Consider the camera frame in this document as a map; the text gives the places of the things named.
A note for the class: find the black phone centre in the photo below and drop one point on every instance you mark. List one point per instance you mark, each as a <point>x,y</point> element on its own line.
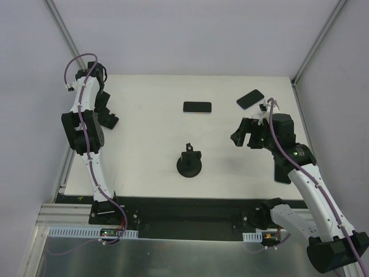
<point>197,107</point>

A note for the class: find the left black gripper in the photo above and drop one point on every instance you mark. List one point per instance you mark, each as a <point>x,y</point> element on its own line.
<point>104,114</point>

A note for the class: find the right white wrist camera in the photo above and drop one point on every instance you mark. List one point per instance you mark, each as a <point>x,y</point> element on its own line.
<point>266,109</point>

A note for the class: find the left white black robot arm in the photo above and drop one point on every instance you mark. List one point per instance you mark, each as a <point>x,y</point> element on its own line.
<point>83,126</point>

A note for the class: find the blue phone top right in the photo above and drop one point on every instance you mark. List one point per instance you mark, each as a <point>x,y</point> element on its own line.
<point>250,99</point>

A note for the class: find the left white cable duct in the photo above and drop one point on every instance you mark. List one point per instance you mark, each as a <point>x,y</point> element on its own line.
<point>91,232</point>

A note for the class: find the white cable duct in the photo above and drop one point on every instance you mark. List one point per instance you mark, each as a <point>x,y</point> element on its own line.
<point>256,237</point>
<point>91,232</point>

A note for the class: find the aluminium frame post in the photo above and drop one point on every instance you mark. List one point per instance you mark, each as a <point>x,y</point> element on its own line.
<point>322,34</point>
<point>62,27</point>

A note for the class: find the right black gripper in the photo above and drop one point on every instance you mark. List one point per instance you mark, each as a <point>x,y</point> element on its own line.
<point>249,131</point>

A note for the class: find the right white cable duct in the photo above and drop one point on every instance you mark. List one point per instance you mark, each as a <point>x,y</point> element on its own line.
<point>256,237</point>

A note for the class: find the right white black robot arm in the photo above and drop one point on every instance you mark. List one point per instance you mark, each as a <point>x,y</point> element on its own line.
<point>331,242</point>

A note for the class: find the black round-base phone holder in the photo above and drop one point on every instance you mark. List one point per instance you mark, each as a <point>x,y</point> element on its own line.
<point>189,164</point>

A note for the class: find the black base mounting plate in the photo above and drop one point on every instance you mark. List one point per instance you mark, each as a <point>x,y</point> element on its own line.
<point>179,218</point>

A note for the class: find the left aluminium frame post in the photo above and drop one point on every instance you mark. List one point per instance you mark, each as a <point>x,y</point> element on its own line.
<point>62,27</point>

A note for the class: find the silver metal phone stand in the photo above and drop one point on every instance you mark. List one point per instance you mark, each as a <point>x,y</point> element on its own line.
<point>256,116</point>

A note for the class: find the right aluminium frame post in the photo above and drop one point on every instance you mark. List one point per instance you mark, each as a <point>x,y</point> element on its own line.
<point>322,34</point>

